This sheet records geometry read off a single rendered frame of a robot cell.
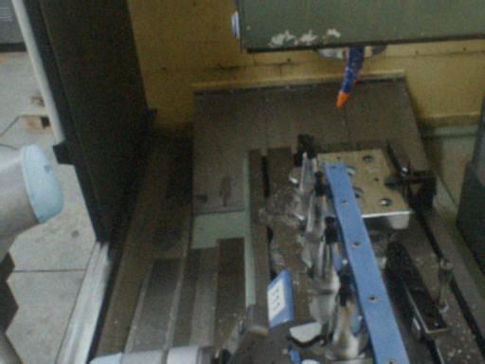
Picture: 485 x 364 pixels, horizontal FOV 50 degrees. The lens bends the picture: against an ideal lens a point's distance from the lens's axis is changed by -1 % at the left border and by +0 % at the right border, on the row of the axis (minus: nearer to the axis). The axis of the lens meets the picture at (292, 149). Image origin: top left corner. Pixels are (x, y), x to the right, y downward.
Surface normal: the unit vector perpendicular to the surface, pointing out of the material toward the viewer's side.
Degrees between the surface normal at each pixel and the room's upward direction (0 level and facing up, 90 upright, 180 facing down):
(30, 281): 0
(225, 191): 24
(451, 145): 0
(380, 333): 0
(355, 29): 90
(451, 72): 90
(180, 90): 90
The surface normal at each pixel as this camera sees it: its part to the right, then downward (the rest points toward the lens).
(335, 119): 0.00, -0.56
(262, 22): 0.09, 0.53
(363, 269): -0.04, -0.85
